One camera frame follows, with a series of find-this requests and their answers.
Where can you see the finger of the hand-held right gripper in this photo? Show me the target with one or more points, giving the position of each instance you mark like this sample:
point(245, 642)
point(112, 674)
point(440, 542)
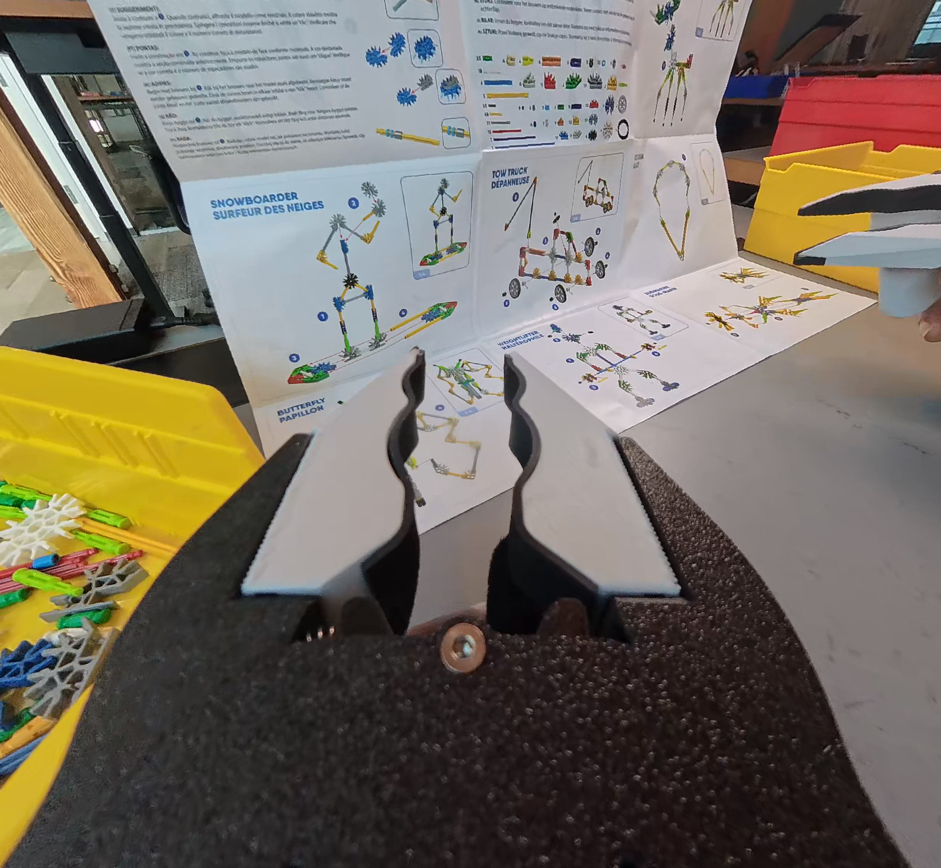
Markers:
point(890, 200)
point(882, 245)

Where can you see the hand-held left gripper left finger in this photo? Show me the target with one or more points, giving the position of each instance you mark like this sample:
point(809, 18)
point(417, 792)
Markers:
point(324, 516)

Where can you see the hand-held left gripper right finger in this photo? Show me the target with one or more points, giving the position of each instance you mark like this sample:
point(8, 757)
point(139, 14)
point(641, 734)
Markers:
point(596, 516)

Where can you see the black power adapter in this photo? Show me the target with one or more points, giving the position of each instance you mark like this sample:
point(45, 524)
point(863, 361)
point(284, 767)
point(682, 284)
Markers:
point(74, 327)

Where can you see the grey desk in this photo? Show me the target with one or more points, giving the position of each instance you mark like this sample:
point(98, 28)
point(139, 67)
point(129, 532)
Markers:
point(794, 486)

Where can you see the pile of toy pieces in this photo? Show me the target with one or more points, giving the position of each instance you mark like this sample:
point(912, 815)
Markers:
point(59, 589)

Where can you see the wood top office desk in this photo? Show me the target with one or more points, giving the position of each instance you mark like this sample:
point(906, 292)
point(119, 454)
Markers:
point(44, 45)

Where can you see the red plastic bin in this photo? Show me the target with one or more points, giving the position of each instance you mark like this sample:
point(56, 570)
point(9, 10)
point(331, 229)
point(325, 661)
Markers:
point(868, 111)

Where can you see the printed instruction sheet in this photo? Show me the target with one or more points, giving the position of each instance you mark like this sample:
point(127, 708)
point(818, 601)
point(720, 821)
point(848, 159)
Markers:
point(294, 75)

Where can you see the person's right hand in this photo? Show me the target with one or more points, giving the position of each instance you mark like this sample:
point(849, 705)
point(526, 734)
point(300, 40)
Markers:
point(931, 322)

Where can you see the yellow plastic bin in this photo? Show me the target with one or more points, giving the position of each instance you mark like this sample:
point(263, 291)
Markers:
point(794, 207)
point(103, 427)

